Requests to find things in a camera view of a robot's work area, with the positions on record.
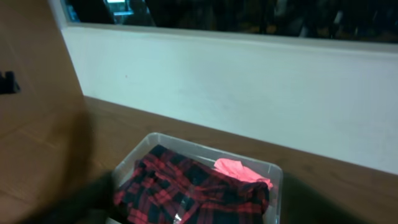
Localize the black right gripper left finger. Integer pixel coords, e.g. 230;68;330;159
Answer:
19;171;114;224

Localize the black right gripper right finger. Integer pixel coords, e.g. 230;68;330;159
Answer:
281;170;373;223

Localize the pink garment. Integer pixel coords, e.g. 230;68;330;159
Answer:
214;158;273;190

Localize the red black plaid shirt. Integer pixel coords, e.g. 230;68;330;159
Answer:
114;145;269;224

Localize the clear plastic storage container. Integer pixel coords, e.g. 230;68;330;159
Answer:
113;133;284;224

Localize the black wall bracket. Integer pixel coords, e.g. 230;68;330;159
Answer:
0;71;21;95

